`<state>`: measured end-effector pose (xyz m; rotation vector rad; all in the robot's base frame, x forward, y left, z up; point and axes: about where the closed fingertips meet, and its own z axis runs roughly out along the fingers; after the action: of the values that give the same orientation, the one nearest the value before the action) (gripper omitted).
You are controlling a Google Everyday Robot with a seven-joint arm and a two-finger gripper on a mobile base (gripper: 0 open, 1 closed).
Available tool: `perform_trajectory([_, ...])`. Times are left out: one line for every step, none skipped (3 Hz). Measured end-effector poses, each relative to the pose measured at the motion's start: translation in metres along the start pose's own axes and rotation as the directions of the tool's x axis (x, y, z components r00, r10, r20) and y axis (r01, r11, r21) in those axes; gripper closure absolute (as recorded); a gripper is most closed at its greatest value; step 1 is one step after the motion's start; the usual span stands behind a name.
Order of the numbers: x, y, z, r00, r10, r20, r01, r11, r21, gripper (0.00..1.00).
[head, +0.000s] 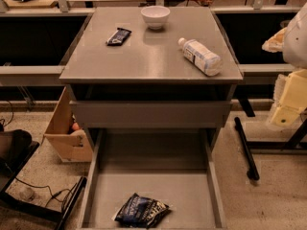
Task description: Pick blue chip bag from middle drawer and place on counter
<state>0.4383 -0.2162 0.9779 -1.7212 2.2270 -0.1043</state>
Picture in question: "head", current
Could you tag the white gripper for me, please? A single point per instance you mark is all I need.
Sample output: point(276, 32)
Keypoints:
point(296, 43)

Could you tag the blue chip bag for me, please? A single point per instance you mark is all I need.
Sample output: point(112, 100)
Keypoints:
point(141, 212)

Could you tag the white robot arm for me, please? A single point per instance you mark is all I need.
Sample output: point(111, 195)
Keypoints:
point(291, 41)

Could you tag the open grey middle drawer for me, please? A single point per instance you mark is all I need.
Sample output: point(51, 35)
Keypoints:
point(172, 166)

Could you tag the grey drawer cabinet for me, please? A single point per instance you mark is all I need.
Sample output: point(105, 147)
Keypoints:
point(149, 65)

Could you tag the closed grey top drawer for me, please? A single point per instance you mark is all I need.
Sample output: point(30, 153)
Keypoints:
point(129, 114)

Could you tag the dark bag on left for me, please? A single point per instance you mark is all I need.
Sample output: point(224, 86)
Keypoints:
point(12, 146)

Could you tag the black metal stand leg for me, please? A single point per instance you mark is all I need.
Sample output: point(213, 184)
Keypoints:
point(252, 172)

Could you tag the white plastic bottle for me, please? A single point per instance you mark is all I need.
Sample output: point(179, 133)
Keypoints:
point(204, 59)

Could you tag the white ceramic bowl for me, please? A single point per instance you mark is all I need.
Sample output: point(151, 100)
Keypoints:
point(155, 16)

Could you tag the dark snack bar wrapper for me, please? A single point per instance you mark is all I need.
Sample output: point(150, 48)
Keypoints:
point(119, 37)

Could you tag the orange fruit in box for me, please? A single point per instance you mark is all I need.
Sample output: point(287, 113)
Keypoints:
point(75, 126)

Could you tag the cardboard box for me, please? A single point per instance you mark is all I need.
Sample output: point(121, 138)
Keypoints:
point(71, 146)

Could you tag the grey metal rail left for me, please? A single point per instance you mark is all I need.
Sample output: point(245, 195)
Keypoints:
point(30, 75)

